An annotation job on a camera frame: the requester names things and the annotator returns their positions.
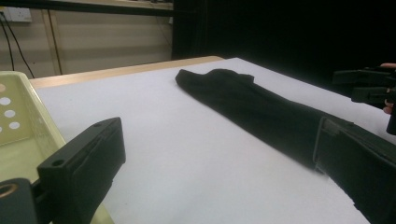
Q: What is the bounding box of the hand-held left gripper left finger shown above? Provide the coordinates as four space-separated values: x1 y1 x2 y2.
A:
36 117 127 224

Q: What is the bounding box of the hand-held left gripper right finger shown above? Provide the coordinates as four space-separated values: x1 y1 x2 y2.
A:
313 115 396 224

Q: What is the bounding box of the cream plastic basket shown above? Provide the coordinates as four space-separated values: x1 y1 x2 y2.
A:
0 70 115 224

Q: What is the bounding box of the black cloth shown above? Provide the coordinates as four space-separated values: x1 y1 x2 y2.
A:
175 68 326 171

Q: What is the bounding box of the black curtain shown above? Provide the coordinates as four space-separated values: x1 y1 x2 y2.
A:
171 0 396 96

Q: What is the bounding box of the black horizontal metal bar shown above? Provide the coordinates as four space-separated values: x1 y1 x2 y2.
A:
0 0 175 17

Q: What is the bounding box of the black wall cable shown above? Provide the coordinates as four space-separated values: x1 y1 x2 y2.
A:
0 18 16 72
2 12 35 79

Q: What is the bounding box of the white wall socket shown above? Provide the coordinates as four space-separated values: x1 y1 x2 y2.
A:
0 7 33 23

